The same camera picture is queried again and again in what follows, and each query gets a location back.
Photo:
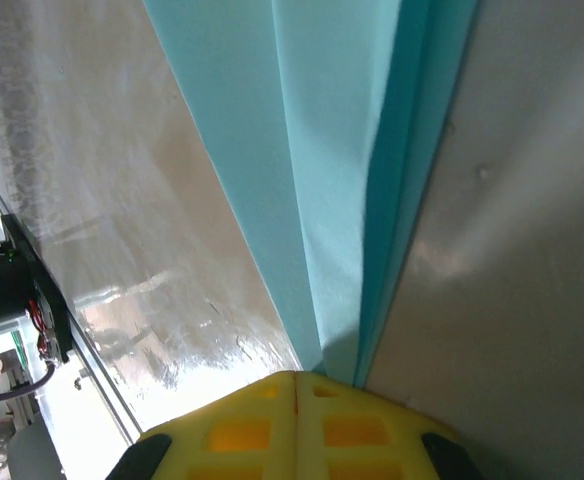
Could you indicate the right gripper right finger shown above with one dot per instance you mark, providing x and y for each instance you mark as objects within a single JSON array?
[{"x": 362, "y": 440}]

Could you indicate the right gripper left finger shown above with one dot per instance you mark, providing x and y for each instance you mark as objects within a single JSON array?
[{"x": 232, "y": 440}]

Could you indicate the light blue paper sheet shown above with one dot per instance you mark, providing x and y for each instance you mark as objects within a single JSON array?
[{"x": 322, "y": 150}]

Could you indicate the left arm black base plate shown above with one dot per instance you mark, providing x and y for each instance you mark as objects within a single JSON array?
[{"x": 19, "y": 232}]

